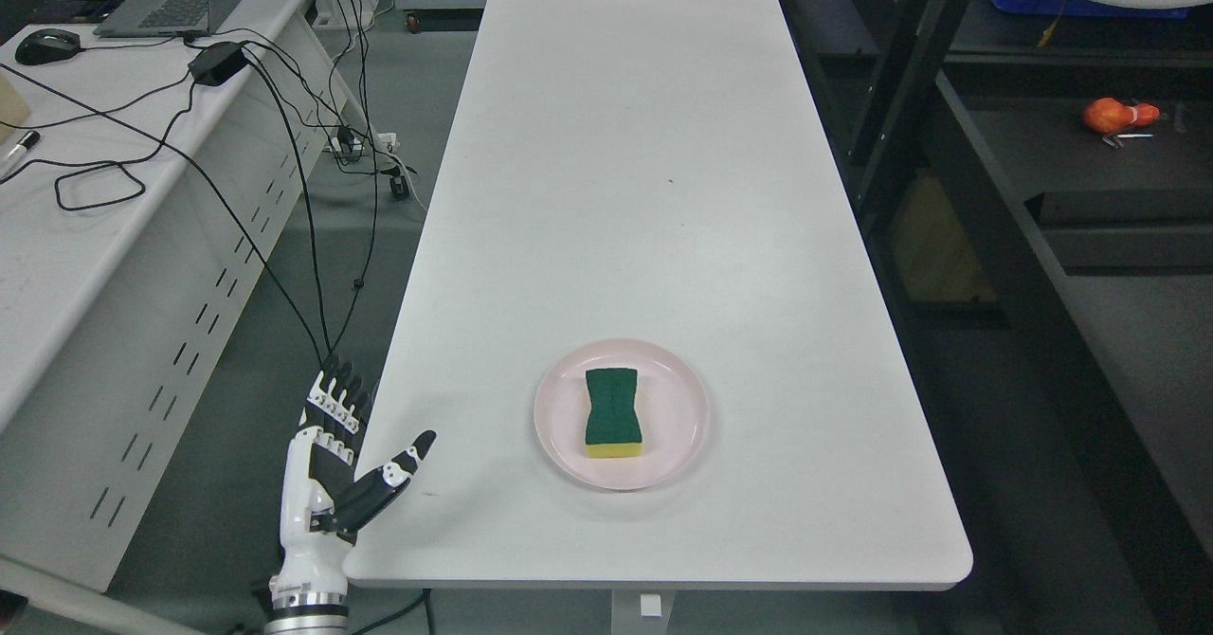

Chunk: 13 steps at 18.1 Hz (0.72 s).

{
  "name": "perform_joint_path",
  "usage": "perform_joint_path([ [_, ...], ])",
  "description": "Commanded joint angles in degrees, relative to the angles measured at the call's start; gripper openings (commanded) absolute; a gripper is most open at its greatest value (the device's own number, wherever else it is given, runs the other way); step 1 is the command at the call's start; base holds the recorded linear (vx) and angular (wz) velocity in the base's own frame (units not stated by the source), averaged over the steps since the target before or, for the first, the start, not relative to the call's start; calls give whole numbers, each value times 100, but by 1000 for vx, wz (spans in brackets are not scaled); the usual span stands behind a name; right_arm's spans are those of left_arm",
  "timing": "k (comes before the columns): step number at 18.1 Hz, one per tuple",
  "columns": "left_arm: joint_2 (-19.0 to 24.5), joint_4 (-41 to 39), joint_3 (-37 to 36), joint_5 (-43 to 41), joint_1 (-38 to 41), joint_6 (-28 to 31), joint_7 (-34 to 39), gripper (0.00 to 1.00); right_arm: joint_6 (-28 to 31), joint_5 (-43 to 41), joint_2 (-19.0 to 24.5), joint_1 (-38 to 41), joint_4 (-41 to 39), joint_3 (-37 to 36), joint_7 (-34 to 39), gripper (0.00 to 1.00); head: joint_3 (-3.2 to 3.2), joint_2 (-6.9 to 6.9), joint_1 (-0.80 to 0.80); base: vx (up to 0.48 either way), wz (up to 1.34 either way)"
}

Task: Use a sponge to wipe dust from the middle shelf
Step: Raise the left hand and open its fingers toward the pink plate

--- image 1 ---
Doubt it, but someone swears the pink round plate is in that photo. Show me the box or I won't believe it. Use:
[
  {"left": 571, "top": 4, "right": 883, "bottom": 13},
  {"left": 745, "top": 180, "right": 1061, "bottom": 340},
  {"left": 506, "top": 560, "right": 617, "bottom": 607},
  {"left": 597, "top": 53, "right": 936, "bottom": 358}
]
[{"left": 534, "top": 338, "right": 710, "bottom": 491}]

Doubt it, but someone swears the black metal shelf rack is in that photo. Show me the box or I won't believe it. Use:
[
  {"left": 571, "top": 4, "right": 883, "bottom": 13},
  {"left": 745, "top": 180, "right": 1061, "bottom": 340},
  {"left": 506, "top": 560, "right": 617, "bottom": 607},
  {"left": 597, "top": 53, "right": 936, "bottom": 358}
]
[{"left": 784, "top": 0, "right": 1211, "bottom": 634}]

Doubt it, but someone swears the white side desk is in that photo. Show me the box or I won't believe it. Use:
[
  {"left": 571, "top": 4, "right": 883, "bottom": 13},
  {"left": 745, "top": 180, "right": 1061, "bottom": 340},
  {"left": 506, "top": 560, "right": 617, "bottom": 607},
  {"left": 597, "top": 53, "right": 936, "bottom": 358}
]
[{"left": 2, "top": 0, "right": 359, "bottom": 634}]

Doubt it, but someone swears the green yellow sponge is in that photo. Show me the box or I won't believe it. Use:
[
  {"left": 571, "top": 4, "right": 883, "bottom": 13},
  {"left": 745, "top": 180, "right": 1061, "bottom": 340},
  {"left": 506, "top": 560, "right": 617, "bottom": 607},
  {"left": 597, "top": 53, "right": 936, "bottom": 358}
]
[{"left": 583, "top": 367, "right": 643, "bottom": 459}]

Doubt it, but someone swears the white power strip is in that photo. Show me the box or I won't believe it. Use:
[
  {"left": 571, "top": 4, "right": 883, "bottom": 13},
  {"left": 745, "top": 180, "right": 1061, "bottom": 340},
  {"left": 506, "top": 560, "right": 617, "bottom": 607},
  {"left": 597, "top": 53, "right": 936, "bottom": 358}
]
[{"left": 325, "top": 125, "right": 415, "bottom": 200}]

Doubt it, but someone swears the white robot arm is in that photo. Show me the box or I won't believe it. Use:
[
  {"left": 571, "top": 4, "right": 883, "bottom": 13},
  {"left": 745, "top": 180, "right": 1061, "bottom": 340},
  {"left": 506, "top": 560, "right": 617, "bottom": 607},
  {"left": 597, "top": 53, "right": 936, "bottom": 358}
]
[{"left": 262, "top": 591, "right": 351, "bottom": 634}]

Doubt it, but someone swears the black marker pen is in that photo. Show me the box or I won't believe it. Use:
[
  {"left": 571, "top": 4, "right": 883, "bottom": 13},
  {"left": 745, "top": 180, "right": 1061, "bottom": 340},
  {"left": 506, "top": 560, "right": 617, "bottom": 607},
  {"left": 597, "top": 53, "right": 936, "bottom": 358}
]
[{"left": 1, "top": 130, "right": 42, "bottom": 166}]

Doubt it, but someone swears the orange toy object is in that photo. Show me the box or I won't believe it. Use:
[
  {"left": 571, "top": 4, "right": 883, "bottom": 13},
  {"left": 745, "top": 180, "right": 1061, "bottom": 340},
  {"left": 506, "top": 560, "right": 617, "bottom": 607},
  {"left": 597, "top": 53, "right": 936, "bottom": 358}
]
[{"left": 1082, "top": 97, "right": 1161, "bottom": 136}]

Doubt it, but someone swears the black looped cable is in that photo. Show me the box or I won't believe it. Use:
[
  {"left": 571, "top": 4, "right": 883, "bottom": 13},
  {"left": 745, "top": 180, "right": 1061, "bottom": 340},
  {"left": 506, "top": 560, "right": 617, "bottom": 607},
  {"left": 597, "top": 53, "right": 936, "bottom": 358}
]
[{"left": 0, "top": 62, "right": 200, "bottom": 212}]

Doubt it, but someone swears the blue plastic bin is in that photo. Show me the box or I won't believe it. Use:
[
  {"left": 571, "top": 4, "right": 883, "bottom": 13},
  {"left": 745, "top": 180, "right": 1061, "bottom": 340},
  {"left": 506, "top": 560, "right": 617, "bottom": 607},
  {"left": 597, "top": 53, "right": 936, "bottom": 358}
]
[{"left": 989, "top": 0, "right": 1191, "bottom": 19}]

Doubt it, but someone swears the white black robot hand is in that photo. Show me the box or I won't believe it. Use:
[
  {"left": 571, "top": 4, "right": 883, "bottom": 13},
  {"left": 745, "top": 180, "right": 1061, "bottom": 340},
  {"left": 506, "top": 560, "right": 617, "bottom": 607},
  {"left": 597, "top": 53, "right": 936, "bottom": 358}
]
[{"left": 268, "top": 355, "right": 437, "bottom": 614}]

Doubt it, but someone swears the black power adapter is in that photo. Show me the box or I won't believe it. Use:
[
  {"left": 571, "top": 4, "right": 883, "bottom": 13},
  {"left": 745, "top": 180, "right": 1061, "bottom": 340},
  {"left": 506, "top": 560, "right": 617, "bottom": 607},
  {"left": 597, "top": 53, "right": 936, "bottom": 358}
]
[{"left": 188, "top": 42, "right": 247, "bottom": 86}]

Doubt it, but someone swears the black computer mouse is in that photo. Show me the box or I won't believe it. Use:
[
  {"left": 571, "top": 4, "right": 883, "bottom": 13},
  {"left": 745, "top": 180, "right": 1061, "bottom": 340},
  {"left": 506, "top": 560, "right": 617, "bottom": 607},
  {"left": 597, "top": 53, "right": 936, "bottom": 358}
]
[{"left": 15, "top": 27, "right": 82, "bottom": 66}]

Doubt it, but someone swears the white work table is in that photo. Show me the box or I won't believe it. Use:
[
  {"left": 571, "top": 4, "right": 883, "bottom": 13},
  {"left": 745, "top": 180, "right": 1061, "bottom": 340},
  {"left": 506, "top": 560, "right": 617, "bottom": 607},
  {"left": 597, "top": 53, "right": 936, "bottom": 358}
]
[{"left": 346, "top": 0, "right": 973, "bottom": 633}]

